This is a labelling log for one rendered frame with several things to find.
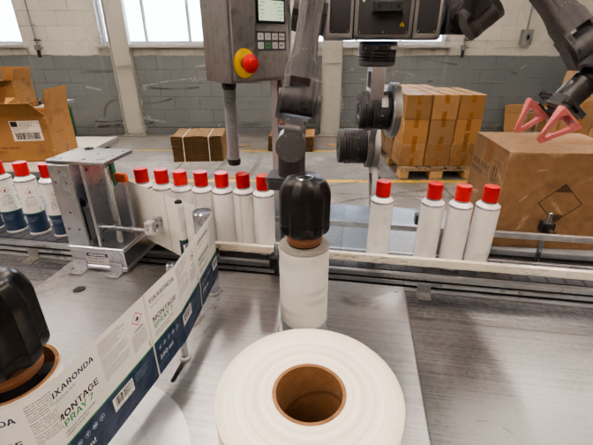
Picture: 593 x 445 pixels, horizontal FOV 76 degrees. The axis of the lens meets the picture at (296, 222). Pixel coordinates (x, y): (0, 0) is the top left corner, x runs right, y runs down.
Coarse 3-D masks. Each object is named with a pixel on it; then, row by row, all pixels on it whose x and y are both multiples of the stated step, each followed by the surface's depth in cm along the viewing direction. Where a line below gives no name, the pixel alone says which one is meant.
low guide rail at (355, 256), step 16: (336, 256) 90; (352, 256) 89; (368, 256) 89; (384, 256) 88; (400, 256) 88; (496, 272) 85; (512, 272) 84; (528, 272) 84; (544, 272) 83; (560, 272) 83; (576, 272) 82; (592, 272) 82
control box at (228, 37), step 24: (216, 0) 75; (240, 0) 75; (216, 24) 77; (240, 24) 77; (264, 24) 81; (216, 48) 80; (240, 48) 78; (216, 72) 82; (240, 72) 80; (264, 72) 85
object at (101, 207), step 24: (48, 168) 79; (72, 168) 86; (96, 168) 83; (72, 192) 81; (96, 192) 83; (72, 216) 84; (96, 216) 84; (72, 240) 86; (96, 240) 89; (120, 240) 87; (144, 240) 94; (96, 264) 88
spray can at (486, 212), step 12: (492, 192) 81; (480, 204) 83; (492, 204) 82; (480, 216) 83; (492, 216) 82; (480, 228) 84; (492, 228) 83; (468, 240) 88; (480, 240) 85; (468, 252) 88; (480, 252) 86
